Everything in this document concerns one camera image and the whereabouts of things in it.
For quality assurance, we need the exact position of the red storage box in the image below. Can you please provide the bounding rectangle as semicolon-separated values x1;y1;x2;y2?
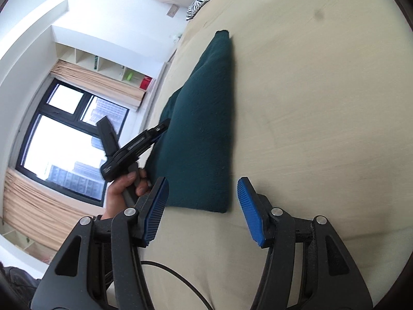
139;76;152;92

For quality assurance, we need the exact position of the dark green knit sweater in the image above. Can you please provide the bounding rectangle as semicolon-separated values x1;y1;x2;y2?
145;30;234;213

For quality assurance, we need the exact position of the beige bed with sheet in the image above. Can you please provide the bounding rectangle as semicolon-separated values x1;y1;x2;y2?
149;0;412;302

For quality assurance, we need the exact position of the white wall shelf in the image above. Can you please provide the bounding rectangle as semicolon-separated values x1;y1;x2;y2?
55;43;145;89

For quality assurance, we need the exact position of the beige curtain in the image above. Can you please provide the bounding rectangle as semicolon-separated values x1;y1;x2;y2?
50;59;145;110

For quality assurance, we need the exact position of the person left hand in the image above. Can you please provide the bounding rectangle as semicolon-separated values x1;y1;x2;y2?
101;168;151;220

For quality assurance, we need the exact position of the black cable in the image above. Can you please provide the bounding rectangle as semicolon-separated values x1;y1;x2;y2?
140;261;214;310

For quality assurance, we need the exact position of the wall switch panel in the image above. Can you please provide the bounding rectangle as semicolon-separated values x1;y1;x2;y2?
166;4;180;18

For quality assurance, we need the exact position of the black framed window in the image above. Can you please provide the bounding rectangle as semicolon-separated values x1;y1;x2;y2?
16;79;129;206

